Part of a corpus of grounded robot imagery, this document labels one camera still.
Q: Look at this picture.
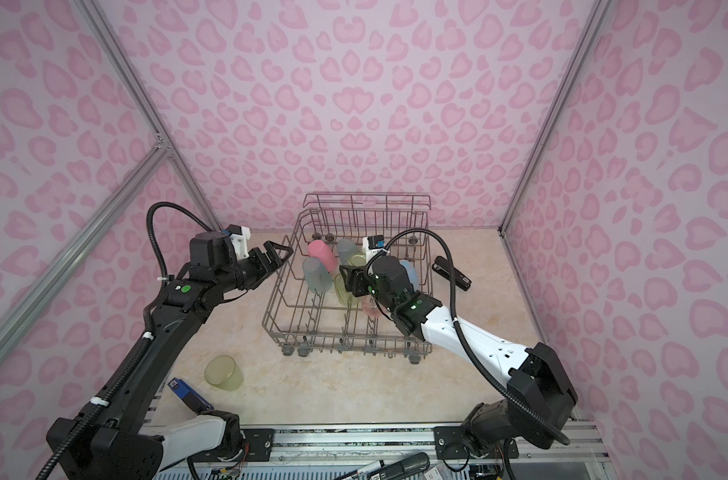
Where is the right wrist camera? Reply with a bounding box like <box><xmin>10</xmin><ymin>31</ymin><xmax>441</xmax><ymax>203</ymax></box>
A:
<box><xmin>362</xmin><ymin>235</ymin><xmax>389</xmax><ymax>263</ymax></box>

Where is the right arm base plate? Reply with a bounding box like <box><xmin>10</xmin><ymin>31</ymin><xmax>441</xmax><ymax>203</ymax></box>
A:
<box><xmin>432</xmin><ymin>425</ymin><xmax>520</xmax><ymax>461</ymax></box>

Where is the pink plastic cup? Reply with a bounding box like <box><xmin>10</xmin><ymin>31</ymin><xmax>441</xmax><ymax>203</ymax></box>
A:
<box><xmin>308</xmin><ymin>240</ymin><xmax>338</xmax><ymax>274</ymax></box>

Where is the grey wire dish rack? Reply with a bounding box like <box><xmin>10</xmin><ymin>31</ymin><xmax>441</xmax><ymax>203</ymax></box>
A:
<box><xmin>262</xmin><ymin>192</ymin><xmax>433</xmax><ymax>364</ymax></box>

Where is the blue black small box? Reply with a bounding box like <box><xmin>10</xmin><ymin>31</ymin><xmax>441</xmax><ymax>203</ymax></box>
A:
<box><xmin>167</xmin><ymin>377</ymin><xmax>214</xmax><ymax>415</ymax></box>

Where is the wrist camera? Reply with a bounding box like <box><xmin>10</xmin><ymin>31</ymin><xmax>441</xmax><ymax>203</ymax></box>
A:
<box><xmin>362</xmin><ymin>235</ymin><xmax>389</xmax><ymax>263</ymax></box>
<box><xmin>223</xmin><ymin>224</ymin><xmax>251</xmax><ymax>260</ymax></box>

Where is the green transparent glass cup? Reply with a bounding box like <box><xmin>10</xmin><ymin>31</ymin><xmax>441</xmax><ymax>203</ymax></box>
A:
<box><xmin>334</xmin><ymin>273</ymin><xmax>357</xmax><ymax>308</ymax></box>

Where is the pale green cup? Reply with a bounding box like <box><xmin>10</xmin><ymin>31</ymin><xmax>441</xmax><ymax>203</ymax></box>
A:
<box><xmin>348</xmin><ymin>253</ymin><xmax>367</xmax><ymax>268</ymax></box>

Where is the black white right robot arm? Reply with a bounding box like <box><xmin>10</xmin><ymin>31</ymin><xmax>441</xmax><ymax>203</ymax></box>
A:
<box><xmin>339</xmin><ymin>228</ymin><xmax>578</xmax><ymax>458</ymax></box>

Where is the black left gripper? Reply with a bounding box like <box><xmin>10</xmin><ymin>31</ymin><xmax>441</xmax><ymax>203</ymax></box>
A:
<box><xmin>217</xmin><ymin>240</ymin><xmax>294</xmax><ymax>295</ymax></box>

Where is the blue handled white mug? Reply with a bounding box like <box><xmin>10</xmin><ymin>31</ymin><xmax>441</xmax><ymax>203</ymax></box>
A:
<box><xmin>399</xmin><ymin>259</ymin><xmax>420</xmax><ymax>291</ymax></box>

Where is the light green textured cup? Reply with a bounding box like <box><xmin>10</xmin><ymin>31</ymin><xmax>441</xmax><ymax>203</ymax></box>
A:
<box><xmin>204</xmin><ymin>355</ymin><xmax>244</xmax><ymax>391</ymax></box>

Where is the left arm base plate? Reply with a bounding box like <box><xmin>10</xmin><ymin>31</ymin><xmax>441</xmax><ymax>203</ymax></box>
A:
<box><xmin>193</xmin><ymin>428</ymin><xmax>276</xmax><ymax>464</ymax></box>

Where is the black stapler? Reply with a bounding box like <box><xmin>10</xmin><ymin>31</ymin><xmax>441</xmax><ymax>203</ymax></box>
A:
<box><xmin>431</xmin><ymin>255</ymin><xmax>472</xmax><ymax>291</ymax></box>

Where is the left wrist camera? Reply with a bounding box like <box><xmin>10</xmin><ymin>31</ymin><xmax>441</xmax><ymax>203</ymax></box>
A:
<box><xmin>223</xmin><ymin>224</ymin><xmax>251</xmax><ymax>260</ymax></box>

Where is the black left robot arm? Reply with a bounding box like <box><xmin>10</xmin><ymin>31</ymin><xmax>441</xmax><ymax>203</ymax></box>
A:
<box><xmin>37</xmin><ymin>201</ymin><xmax>293</xmax><ymax>479</ymax></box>

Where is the teal textured plastic cup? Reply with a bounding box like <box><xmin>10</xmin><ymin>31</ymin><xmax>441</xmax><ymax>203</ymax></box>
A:
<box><xmin>337</xmin><ymin>238</ymin><xmax>364</xmax><ymax>266</ymax></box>

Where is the transparent pink cup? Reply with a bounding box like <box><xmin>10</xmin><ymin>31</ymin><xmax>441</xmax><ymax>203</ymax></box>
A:
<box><xmin>360</xmin><ymin>295</ymin><xmax>382</xmax><ymax>319</ymax></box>

